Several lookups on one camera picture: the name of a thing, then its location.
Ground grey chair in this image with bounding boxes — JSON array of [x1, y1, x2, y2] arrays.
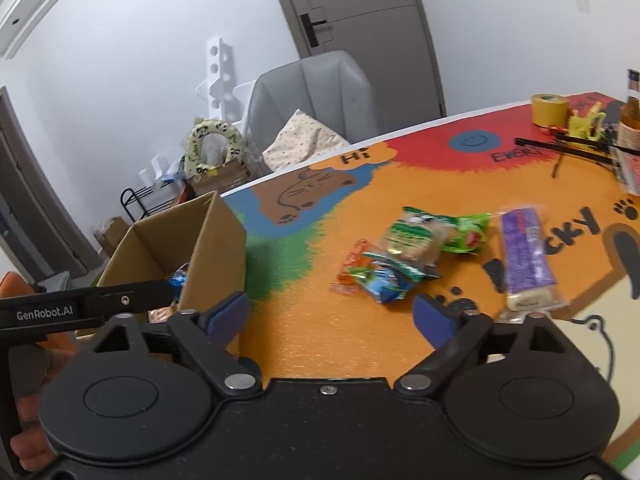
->
[[248, 51, 378, 171]]

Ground orange chair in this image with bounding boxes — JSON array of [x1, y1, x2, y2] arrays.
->
[[0, 271, 41, 302]]

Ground small brown floor box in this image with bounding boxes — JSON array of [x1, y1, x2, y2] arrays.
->
[[92, 216, 128, 258]]

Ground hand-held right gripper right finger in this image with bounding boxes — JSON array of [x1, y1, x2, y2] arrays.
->
[[394, 294, 577, 403]]

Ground person's left hand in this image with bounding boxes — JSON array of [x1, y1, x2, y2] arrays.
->
[[9, 332, 81, 474]]

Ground bright green snack packet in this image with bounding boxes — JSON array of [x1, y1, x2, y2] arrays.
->
[[442, 212, 493, 256]]

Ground grey door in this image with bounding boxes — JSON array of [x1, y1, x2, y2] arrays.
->
[[265, 0, 446, 118]]

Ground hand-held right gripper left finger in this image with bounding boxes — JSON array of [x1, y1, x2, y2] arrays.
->
[[80, 291, 264, 402]]

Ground white plastic item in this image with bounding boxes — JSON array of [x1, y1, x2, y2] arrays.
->
[[140, 155, 173, 183]]

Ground black door handle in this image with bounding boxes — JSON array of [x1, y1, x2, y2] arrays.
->
[[300, 11, 328, 46]]

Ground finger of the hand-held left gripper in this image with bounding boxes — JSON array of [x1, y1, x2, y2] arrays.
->
[[96, 279, 177, 320]]

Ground red zip bag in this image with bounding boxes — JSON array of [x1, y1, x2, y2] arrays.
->
[[617, 150, 640, 196]]

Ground dotted cream cushion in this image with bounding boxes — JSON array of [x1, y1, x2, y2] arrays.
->
[[262, 109, 351, 173]]

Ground brown glass bottle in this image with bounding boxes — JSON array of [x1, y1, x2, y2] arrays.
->
[[617, 69, 640, 150]]

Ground green label bread packet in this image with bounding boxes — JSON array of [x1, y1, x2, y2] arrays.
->
[[381, 206, 453, 266]]

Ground yellow tape roll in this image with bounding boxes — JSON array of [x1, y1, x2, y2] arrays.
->
[[530, 93, 570, 128]]

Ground black shoe rack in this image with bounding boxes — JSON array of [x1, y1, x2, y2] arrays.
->
[[121, 186, 186, 223]]

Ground blue snack packet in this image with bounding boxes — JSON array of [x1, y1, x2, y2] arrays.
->
[[170, 262, 192, 292], [347, 252, 441, 306]]

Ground white plastic rack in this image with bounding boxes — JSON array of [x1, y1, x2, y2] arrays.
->
[[195, 36, 258, 136]]

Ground orange snack packet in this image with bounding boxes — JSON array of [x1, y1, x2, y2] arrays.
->
[[330, 240, 373, 295]]

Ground cardboard box with clutter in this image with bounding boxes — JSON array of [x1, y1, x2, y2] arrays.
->
[[190, 157, 253, 196]]

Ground panda print neck pillow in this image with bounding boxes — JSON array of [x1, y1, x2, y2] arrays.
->
[[184, 117, 246, 173]]

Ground grey doorway frame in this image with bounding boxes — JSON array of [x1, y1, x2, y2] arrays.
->
[[0, 87, 103, 273]]

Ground purple long bread packet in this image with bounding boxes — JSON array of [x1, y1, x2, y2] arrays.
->
[[497, 204, 569, 314]]

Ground yellow clips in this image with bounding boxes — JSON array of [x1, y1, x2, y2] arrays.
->
[[567, 102, 608, 141]]

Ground brown cardboard box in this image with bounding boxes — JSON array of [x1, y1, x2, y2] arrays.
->
[[95, 191, 248, 332]]

